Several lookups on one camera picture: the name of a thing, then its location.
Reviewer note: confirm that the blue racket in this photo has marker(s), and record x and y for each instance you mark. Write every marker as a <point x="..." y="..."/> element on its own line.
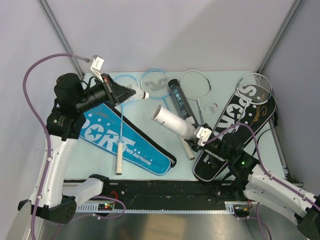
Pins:
<point x="155" y="82"/>
<point x="122" y="120"/>

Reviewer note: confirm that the black shuttlecock tube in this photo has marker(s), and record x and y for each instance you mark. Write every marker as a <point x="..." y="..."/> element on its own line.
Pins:
<point x="182" y="103"/>

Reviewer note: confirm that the blue racket left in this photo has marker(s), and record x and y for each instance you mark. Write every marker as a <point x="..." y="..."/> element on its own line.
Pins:
<point x="122" y="120"/>

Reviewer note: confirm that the clear tube lid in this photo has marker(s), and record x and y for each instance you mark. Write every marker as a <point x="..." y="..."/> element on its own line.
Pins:
<point x="147" y="117"/>

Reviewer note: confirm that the blue racket right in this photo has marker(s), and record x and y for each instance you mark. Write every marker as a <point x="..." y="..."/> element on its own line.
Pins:
<point x="155" y="82"/>

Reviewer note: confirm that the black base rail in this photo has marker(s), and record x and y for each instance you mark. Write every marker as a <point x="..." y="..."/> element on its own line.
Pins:
<point x="174" y="195"/>

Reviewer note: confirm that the blue racket bag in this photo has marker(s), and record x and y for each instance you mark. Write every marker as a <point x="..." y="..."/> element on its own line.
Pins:
<point x="102" y="129"/>

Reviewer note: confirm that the left aluminium frame post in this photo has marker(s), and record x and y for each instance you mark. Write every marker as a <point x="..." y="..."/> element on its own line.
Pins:
<point x="52" y="20"/>

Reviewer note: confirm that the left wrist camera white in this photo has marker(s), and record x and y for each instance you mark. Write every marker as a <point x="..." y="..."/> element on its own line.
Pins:
<point x="96" y="65"/>

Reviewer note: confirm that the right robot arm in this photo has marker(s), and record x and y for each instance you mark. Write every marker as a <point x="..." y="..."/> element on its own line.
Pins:
<point x="261" y="185"/>

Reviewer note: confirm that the aluminium frame post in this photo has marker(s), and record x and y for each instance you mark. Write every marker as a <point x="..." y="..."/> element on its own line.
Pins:
<point x="280" y="34"/>
<point x="52" y="20"/>

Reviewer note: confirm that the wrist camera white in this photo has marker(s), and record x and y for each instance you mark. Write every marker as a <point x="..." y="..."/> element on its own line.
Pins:
<point x="96" y="65"/>
<point x="202" y="134"/>

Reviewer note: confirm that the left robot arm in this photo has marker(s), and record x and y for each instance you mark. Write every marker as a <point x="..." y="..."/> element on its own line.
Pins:
<point x="62" y="130"/>

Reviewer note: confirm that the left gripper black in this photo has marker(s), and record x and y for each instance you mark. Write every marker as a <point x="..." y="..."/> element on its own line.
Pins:
<point x="116" y="94"/>

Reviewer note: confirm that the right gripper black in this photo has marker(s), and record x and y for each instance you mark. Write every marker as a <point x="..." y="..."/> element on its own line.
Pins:
<point x="195" y="147"/>

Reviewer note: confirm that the white shuttlecock tube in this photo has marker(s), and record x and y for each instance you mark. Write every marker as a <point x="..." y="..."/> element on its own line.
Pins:
<point x="174" y="123"/>

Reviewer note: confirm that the black racket bag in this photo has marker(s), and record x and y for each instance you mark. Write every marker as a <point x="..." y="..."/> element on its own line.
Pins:
<point x="207" y="167"/>

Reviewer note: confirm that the right aluminium frame post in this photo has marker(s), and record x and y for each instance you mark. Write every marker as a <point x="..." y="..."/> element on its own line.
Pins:
<point x="280" y="34"/>

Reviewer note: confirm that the white racket with black handle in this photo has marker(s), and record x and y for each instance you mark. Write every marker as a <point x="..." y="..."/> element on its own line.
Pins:
<point x="196" y="86"/>

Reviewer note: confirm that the white racket on black bag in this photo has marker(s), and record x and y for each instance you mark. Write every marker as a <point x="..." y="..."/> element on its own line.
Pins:
<point x="254" y="89"/>

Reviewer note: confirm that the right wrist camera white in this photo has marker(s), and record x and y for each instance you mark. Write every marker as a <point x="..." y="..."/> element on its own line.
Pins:
<point x="202" y="134"/>

